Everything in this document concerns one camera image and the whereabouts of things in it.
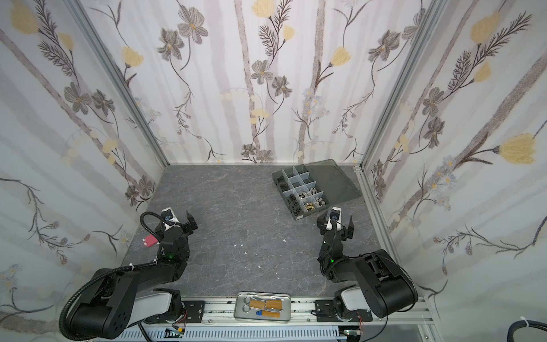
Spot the grey compartment organizer box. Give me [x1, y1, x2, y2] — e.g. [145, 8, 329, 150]
[272, 159, 362, 220]

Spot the aluminium frame rail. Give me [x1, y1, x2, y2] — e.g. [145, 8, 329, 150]
[127, 293, 434, 329]

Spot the white slotted cable duct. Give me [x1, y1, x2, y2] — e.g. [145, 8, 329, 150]
[115, 326, 347, 341]

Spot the black hex bolt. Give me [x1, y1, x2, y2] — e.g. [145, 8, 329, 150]
[277, 178, 291, 192]

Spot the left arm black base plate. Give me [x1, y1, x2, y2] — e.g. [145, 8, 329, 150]
[163, 300, 205, 323]

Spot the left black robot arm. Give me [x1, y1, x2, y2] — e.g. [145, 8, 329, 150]
[58, 208, 198, 341]

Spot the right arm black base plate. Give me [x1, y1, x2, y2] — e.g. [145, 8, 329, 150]
[311, 299, 373, 323]

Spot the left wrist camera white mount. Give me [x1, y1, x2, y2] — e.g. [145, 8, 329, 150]
[160, 207, 179, 226]

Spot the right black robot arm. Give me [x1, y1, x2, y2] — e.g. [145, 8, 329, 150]
[316, 209, 418, 319]

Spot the small pink red block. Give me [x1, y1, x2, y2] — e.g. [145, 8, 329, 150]
[142, 235, 158, 247]

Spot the black corrugated cable conduit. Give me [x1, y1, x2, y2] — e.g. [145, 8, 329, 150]
[58, 260, 159, 341]

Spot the metal tray with tools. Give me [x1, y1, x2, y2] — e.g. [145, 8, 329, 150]
[234, 292, 291, 323]

